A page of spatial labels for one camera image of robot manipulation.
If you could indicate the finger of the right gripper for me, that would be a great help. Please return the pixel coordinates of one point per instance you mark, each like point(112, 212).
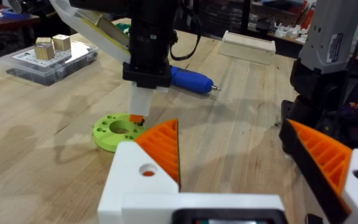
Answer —
point(140, 101)

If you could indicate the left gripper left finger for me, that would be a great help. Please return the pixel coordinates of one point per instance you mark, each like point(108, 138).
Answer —
point(129, 183)

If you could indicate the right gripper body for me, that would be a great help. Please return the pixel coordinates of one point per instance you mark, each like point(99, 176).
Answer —
point(149, 46)

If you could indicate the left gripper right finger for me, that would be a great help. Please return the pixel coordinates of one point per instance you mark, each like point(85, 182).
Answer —
point(328, 161)

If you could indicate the blue electric screwdriver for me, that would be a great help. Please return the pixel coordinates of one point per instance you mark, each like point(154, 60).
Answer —
point(190, 80)

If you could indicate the green toy block board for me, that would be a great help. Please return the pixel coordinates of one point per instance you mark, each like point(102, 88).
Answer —
point(123, 28)

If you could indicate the green disc with holes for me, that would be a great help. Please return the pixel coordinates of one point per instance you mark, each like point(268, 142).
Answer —
point(107, 137)

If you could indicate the pale flat wrist plate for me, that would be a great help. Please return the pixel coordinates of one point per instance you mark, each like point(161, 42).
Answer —
point(95, 29)

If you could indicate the dark storage shelf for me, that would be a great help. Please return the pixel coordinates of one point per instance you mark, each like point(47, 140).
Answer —
point(225, 14)

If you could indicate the wooden cube block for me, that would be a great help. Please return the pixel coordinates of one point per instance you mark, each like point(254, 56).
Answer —
point(43, 40)
point(61, 42)
point(43, 51)

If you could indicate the clear plastic parts box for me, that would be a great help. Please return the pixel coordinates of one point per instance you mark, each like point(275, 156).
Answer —
point(51, 67)

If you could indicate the long whitish box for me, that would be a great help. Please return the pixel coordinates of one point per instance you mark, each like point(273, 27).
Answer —
point(247, 48)

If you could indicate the heap of white parts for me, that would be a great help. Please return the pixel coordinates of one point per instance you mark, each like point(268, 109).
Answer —
point(289, 31)

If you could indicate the brown side table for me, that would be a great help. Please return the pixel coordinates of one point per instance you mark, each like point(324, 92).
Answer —
point(8, 22)

